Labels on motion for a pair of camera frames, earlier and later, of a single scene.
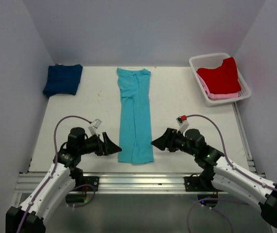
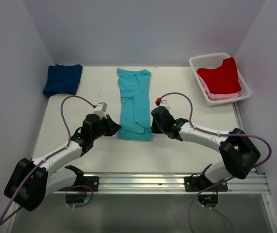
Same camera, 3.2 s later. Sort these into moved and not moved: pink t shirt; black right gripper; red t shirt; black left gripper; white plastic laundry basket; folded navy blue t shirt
Moved: black right gripper; black left gripper
Not moved: red t shirt; folded navy blue t shirt; pink t shirt; white plastic laundry basket
